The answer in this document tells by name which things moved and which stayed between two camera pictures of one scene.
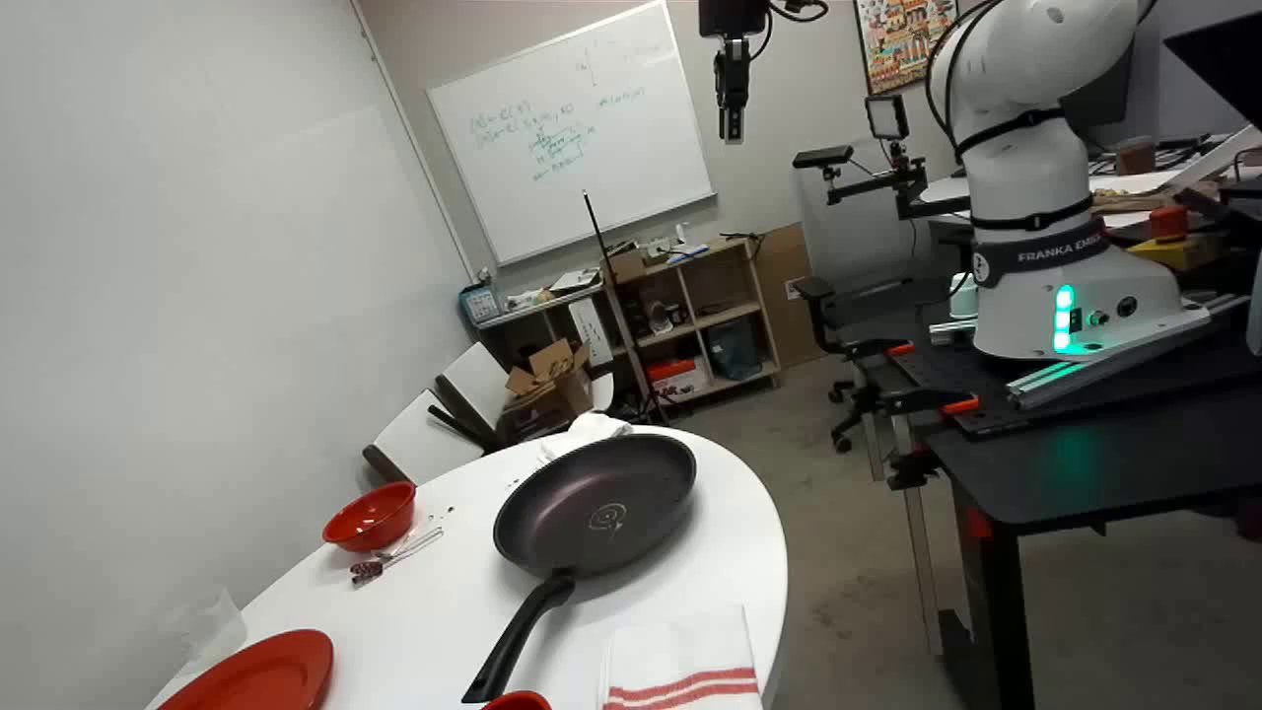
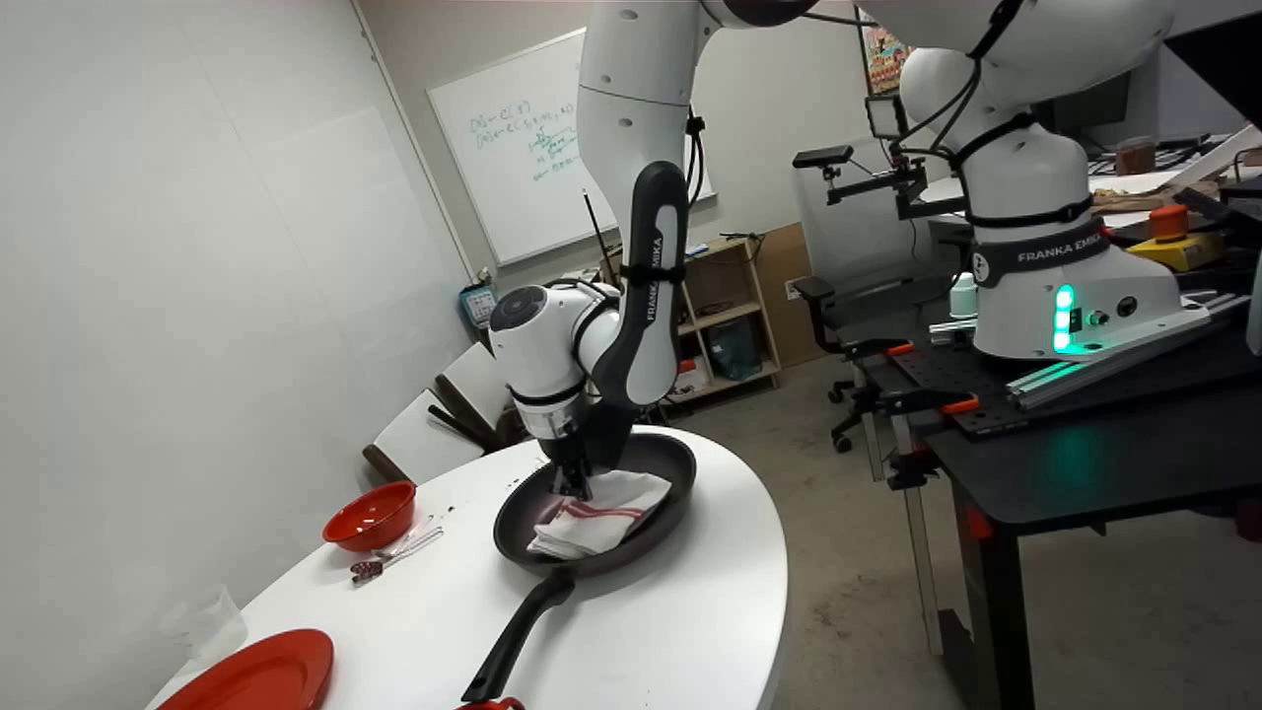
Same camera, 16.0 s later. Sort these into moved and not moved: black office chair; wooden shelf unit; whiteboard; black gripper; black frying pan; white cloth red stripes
Moved: black gripper; white cloth red stripes
Not moved: black office chair; wooden shelf unit; whiteboard; black frying pan
